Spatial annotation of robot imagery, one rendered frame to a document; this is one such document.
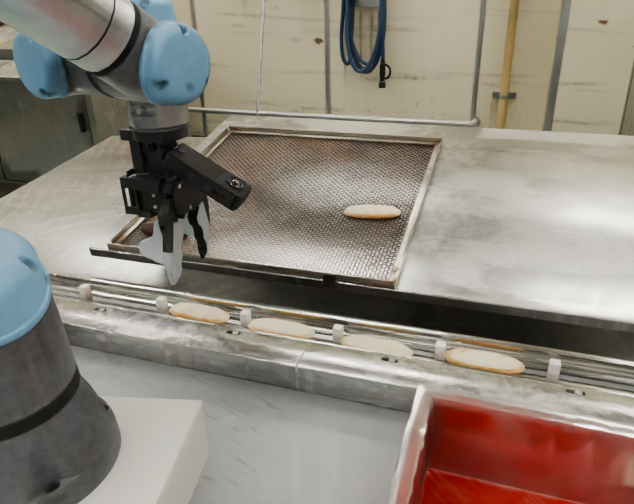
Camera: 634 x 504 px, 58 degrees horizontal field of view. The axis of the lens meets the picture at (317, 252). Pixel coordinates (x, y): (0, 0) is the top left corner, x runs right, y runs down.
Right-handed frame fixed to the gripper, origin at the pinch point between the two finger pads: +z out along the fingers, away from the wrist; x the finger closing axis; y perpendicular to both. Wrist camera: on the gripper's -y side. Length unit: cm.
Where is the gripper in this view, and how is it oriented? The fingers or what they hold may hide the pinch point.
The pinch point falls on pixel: (192, 265)
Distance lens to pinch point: 85.0
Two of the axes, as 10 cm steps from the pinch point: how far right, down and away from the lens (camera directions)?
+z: 0.3, 9.0, 4.4
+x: -3.1, 4.2, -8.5
